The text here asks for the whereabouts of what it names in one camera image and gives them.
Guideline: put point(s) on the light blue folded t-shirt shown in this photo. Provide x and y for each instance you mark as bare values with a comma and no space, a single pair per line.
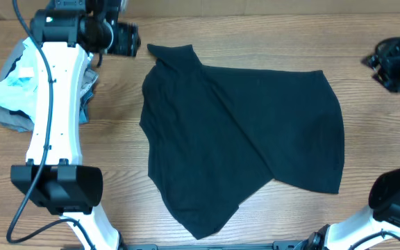
68,66

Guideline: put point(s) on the grey folded shirt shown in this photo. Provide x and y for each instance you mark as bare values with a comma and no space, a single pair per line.
7,119

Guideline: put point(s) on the black t-shirt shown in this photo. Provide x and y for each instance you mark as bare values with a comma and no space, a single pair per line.
217,135

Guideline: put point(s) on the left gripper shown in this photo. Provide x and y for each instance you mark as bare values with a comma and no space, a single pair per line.
126,39

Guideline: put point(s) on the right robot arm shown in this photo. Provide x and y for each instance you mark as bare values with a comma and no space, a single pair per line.
380,219

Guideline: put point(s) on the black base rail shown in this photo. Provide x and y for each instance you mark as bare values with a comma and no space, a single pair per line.
276,245

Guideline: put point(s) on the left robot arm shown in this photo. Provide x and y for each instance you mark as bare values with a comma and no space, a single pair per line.
54,176

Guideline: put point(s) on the dark blue folded shirt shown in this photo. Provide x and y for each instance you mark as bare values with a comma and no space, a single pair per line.
83,112

